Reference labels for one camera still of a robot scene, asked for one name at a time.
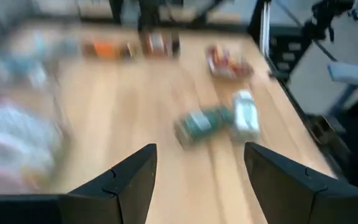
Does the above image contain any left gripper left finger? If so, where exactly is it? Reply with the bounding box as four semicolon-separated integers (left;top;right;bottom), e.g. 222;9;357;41
0;143;158;224

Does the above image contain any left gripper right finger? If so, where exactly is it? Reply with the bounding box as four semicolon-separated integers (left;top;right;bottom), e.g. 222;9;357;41
243;142;358;224

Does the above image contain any green lid spice jar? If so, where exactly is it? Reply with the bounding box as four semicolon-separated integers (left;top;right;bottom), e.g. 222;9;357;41
173;105;234;150

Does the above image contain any black keyboard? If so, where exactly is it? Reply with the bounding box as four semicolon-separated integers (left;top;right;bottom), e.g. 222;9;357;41
268;26;311;75

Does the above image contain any red yellow ramen packet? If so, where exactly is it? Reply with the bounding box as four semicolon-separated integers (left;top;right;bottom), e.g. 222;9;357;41
205;44;254;82

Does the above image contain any orange candy bar wrapper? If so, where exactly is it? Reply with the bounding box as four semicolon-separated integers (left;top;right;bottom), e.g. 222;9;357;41
82;40;136;60

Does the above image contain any orange spice bottle black cap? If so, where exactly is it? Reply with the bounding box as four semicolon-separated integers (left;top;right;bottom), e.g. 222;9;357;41
140;30;181;58

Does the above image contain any black aluminium table frame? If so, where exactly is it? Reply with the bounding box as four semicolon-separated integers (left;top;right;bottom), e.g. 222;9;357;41
73;0;357;194

